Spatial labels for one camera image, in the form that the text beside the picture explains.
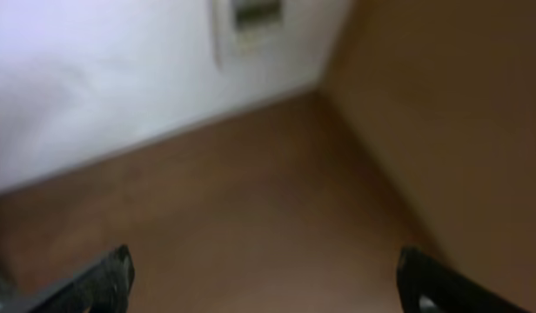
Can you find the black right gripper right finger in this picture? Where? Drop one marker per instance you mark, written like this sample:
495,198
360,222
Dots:
425,285

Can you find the white wall socket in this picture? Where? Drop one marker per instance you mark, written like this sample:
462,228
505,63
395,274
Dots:
243,27

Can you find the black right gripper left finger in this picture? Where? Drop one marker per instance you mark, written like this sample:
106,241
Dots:
103,286

